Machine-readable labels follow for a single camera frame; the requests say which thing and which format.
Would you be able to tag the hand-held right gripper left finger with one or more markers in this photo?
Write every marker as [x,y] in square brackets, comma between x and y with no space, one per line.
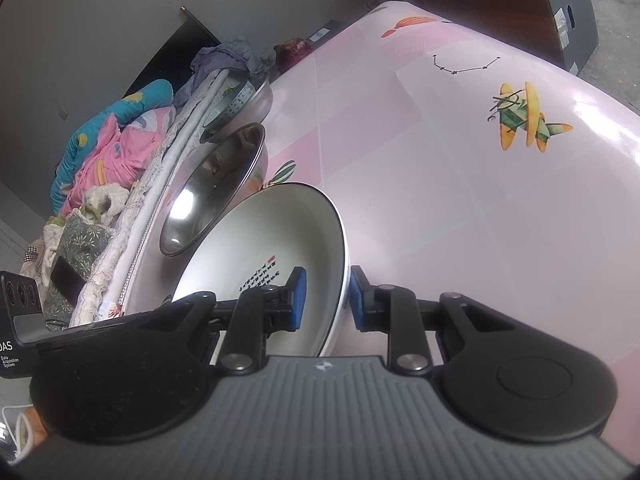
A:
[297,300]

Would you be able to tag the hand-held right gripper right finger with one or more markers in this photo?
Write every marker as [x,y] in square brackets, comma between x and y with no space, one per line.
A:
[357,300]

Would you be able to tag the white ceramic plate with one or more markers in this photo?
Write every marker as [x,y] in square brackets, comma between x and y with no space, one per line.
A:
[260,230]

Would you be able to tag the large stainless steel basin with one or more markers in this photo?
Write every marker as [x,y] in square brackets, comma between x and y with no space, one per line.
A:
[210,195]

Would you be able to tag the small stainless steel bowl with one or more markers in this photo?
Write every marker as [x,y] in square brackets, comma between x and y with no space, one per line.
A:
[261,101]

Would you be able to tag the checkered cloth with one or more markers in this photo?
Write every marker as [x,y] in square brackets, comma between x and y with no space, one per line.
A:
[32,262]

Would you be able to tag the black flat device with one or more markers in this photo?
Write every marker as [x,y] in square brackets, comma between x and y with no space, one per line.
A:
[70,280]

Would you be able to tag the green floral pillow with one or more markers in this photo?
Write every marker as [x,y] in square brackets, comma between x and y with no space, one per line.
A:
[82,240]

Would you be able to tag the small printed card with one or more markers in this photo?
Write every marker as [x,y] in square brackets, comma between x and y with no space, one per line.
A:
[110,310]

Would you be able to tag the white fluffy blanket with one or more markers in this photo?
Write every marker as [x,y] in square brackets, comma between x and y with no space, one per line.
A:
[100,200]

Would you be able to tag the white quilted mattress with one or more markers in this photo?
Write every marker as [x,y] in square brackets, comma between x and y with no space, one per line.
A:
[150,220]

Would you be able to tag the pink printed tablecloth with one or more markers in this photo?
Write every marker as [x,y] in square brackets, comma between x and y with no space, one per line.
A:
[425,160]

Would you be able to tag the blue patterned quilt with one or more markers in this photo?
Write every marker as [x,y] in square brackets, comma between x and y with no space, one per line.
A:
[145,97]

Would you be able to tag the grey blue clothing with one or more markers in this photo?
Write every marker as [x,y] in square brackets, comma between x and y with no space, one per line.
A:
[220,57]

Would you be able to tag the dark printed flat box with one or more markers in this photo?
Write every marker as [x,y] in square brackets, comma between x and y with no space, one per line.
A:
[325,32]

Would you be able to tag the black headboard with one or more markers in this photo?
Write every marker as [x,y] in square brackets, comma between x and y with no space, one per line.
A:
[175,55]

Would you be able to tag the large brown carton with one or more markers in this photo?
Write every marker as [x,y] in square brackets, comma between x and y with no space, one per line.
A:
[500,5]

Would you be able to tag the white wall socket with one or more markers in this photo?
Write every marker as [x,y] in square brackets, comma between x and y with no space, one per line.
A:
[62,112]

